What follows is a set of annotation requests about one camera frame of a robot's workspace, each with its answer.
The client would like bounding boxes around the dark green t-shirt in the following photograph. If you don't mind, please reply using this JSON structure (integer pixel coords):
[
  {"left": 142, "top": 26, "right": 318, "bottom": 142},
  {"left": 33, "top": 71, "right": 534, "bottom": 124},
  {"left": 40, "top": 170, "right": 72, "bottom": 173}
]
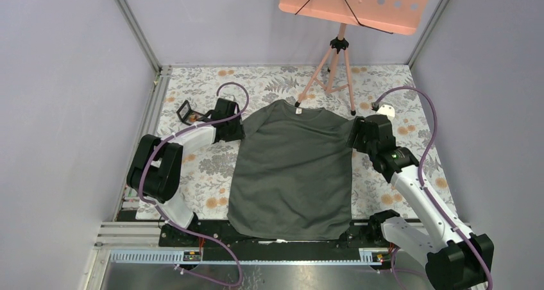
[{"left": 227, "top": 99, "right": 353, "bottom": 241}]

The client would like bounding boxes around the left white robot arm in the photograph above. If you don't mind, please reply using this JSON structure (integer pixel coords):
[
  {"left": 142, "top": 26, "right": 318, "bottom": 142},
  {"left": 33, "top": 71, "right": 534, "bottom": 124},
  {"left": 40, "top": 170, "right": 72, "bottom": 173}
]
[{"left": 126, "top": 98, "right": 245, "bottom": 246}]

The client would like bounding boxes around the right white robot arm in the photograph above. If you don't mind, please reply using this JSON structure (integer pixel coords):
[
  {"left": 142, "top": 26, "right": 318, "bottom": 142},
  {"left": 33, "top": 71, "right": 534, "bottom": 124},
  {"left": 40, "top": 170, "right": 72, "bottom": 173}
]
[{"left": 346, "top": 114, "right": 494, "bottom": 289}]

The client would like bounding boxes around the black brooch display box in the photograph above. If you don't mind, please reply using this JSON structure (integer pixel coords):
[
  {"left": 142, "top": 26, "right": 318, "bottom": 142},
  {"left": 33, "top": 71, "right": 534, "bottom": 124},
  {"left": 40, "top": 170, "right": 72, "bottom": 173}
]
[{"left": 176, "top": 100, "right": 207, "bottom": 126}]

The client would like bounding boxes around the floral table mat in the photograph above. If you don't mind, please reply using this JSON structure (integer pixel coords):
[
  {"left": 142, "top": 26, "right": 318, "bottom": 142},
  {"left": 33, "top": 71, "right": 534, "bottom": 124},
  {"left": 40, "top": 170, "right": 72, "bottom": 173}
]
[{"left": 135, "top": 65, "right": 459, "bottom": 221}]

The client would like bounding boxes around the pink music stand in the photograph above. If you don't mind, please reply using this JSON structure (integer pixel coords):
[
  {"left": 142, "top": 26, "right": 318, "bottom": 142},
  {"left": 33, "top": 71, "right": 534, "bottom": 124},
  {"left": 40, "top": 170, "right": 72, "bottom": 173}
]
[{"left": 278, "top": 0, "right": 429, "bottom": 115}]

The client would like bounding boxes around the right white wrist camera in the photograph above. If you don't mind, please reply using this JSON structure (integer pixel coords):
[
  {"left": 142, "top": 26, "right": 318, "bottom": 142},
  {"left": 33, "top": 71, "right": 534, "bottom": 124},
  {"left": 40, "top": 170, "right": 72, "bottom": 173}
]
[{"left": 371, "top": 103, "right": 396, "bottom": 119}]

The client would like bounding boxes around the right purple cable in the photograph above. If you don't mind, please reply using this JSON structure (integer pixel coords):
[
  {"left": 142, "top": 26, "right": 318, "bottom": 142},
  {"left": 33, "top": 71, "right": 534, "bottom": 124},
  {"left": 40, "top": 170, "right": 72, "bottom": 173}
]
[{"left": 371, "top": 86, "right": 494, "bottom": 290}]

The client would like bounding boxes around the purple cable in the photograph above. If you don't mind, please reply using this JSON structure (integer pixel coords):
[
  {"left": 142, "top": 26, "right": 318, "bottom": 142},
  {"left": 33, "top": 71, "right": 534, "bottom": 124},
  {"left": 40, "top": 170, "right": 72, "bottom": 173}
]
[
  {"left": 138, "top": 82, "right": 250, "bottom": 288},
  {"left": 371, "top": 86, "right": 494, "bottom": 290}
]

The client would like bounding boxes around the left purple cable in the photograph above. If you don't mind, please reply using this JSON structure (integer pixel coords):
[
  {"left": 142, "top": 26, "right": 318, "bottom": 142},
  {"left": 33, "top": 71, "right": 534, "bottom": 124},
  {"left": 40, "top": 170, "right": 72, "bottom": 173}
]
[{"left": 138, "top": 82, "right": 250, "bottom": 288}]

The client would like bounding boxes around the slotted cable duct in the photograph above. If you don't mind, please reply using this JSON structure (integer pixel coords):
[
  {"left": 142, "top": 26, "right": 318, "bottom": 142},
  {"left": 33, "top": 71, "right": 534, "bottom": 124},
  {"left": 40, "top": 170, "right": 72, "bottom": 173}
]
[{"left": 110, "top": 246, "right": 385, "bottom": 266}]

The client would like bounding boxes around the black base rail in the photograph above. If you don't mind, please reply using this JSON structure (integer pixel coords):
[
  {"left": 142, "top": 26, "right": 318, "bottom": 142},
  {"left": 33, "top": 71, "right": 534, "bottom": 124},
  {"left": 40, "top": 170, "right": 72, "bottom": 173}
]
[{"left": 158, "top": 219, "right": 393, "bottom": 266}]

